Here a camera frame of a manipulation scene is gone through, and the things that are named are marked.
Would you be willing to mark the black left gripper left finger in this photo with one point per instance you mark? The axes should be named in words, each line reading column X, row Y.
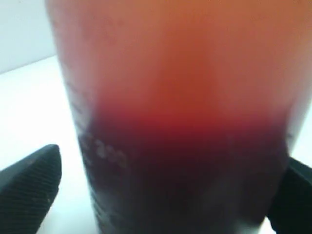
column 28, row 189

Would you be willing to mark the red sauce squeeze bottle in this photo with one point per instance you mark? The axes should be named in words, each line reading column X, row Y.
column 186, row 111

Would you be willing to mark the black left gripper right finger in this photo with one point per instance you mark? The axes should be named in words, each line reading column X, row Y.
column 291, row 209

